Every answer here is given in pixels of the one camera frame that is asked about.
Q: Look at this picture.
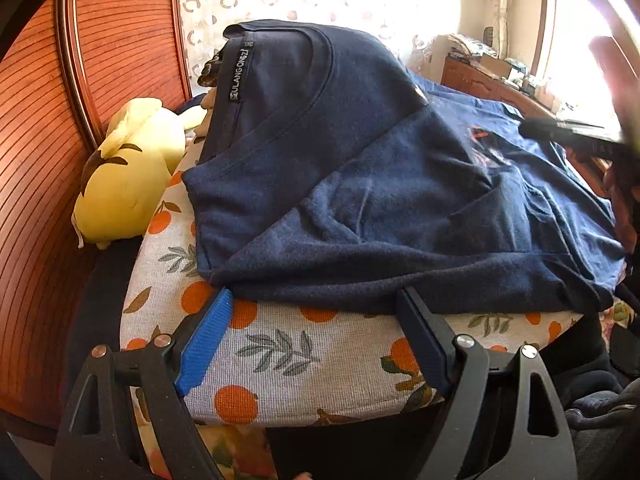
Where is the clutter on cabinet top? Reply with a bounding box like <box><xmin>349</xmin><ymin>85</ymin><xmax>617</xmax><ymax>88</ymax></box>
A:
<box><xmin>445</xmin><ymin>25</ymin><xmax>581</xmax><ymax>111</ymax></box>

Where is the white patterned curtain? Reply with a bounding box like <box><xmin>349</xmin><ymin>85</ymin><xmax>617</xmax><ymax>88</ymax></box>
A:
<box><xmin>175</xmin><ymin>0</ymin><xmax>481</xmax><ymax>91</ymax></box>

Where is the blue printed t-shirt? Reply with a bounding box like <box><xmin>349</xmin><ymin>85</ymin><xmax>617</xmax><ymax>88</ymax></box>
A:
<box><xmin>407</xmin><ymin>71</ymin><xmax>626</xmax><ymax>281</ymax></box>

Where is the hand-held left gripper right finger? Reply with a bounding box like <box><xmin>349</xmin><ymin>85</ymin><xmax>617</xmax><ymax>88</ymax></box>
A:
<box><xmin>395</xmin><ymin>285</ymin><xmax>573</xmax><ymax>480</ymax></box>

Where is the wooden cabinet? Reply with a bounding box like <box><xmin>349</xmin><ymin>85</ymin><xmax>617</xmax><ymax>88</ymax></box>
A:
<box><xmin>440</xmin><ymin>55</ymin><xmax>608</xmax><ymax>181</ymax></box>

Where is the wooden headboard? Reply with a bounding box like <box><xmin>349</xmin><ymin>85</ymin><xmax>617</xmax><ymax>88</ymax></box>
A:
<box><xmin>0</xmin><ymin>0</ymin><xmax>193</xmax><ymax>443</ymax></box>

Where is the yellow plush toy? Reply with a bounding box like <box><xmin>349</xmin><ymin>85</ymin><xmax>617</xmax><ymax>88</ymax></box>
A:
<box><xmin>71</xmin><ymin>97</ymin><xmax>210</xmax><ymax>251</ymax></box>

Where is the dark grey garment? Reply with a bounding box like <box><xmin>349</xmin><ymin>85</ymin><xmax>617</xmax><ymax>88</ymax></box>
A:
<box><xmin>565</xmin><ymin>377</ymin><xmax>640</xmax><ymax>480</ymax></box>

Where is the orange print cushion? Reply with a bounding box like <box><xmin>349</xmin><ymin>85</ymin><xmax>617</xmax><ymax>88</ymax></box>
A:
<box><xmin>120</xmin><ymin>152</ymin><xmax>581</xmax><ymax>480</ymax></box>

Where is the navy t-shirt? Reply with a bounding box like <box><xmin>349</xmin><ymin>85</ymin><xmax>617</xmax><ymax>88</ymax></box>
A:
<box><xmin>181</xmin><ymin>19</ymin><xmax>617</xmax><ymax>315</ymax></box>

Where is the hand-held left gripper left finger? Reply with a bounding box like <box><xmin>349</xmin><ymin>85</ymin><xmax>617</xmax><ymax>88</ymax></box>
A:
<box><xmin>50</xmin><ymin>287</ymin><xmax>236</xmax><ymax>480</ymax></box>

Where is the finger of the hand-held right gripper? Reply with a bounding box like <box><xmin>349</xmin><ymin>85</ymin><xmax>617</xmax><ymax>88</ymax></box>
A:
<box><xmin>518</xmin><ymin>117</ymin><xmax>608</xmax><ymax>150</ymax></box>

